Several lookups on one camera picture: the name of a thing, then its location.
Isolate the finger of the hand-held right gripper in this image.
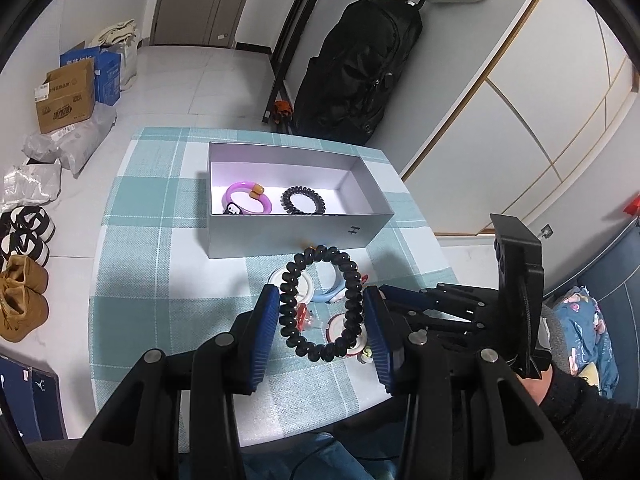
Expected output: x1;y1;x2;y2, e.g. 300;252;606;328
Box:
379;282;501;318
397;307;503;356

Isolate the crumpled white plastic bag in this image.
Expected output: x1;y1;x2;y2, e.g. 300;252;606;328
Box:
2;162;63;207

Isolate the brown boot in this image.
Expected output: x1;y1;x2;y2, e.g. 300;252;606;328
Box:
0;255;50;301
0;285;51;343

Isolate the brown cardboard box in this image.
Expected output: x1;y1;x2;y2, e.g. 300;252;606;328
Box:
34;57;97;135

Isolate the purple bangle with orange bead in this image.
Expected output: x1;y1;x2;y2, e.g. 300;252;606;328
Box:
223;182;273;216

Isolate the blue cardboard box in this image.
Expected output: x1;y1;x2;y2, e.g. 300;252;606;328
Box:
60;42;123;106

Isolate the blue cloth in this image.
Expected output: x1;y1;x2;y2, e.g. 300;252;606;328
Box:
240;427;401;480

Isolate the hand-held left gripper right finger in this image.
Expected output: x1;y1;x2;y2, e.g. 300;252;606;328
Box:
362;286;586;480

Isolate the black spiral hair tie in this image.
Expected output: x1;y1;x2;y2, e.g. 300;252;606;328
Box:
280;186;327;216

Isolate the black metal rack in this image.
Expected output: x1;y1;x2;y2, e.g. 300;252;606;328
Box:
261;0;331;133

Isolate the grey plastic mail bag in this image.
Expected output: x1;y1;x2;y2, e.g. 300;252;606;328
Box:
22;102;118;177

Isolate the grey cardboard box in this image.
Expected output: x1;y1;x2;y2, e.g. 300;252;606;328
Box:
206;141;394;259

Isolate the blue floral cushion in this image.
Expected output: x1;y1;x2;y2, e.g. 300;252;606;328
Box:
552;287;621;401

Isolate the green white checked tablecloth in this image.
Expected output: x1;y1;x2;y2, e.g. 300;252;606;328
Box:
90;127;458;448

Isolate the black beaded bracelet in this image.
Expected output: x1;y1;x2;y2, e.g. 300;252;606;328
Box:
278;245;364;362

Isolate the silver round badge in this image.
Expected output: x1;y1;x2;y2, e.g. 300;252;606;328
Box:
325;312;372;358

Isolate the cream canvas tote bag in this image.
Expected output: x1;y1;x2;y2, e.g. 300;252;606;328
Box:
90;19;141;91

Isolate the black backpack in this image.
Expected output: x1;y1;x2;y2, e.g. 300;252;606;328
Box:
291;0;425;145

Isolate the light blue ring bracelet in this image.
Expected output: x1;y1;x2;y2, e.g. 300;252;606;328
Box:
310;260;351;304

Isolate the grey door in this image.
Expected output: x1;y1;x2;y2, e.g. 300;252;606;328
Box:
150;0;246;48

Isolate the person's right hand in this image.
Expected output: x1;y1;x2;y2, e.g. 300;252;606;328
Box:
517;366;555;407

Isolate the person's right forearm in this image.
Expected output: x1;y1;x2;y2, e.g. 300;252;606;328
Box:
540;305;640;480

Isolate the red clear hair clip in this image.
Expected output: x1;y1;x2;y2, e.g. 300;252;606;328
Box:
295;302;321;333

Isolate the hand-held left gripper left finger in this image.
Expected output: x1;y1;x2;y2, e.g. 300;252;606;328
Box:
67;284;281;480

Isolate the dark blue flat box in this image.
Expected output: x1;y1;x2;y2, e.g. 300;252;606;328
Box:
0;355;68;443

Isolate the white round badge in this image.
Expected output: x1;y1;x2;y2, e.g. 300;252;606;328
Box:
267;266;316;306

